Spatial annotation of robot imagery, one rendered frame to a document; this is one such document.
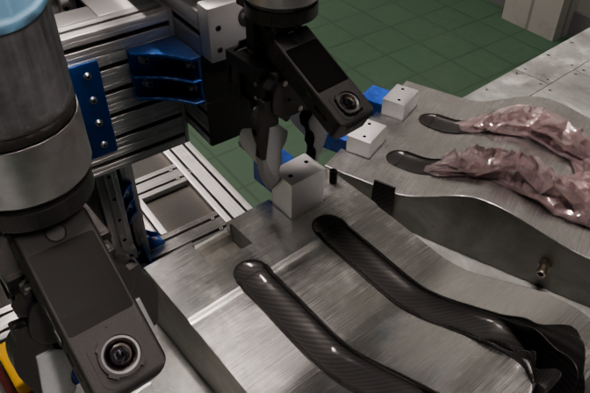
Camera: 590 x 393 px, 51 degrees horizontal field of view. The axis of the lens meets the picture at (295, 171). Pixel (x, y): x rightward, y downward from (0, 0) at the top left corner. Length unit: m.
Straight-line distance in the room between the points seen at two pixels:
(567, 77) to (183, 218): 1.02
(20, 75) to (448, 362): 0.41
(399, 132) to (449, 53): 2.04
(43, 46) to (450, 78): 2.50
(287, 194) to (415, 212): 0.19
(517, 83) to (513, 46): 1.91
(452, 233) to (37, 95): 0.59
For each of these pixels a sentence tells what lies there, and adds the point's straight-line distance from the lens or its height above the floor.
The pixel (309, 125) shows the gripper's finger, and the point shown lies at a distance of 0.68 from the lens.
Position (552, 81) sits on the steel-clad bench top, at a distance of 1.21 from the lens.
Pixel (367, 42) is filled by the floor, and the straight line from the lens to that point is 2.97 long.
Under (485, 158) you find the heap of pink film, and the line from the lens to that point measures 0.80.
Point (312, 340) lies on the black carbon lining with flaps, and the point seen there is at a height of 0.88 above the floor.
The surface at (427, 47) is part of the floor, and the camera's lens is 2.97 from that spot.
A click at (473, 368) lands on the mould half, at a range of 0.56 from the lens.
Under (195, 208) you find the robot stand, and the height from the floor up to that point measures 0.21.
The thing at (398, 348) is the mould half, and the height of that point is 0.90.
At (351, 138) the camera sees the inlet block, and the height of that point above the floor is 0.88.
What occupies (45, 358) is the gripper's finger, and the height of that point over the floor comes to 1.02.
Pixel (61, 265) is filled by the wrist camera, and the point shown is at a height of 1.11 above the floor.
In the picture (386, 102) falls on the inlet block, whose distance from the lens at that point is 0.93.
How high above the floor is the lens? 1.38
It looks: 40 degrees down
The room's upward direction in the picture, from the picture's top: straight up
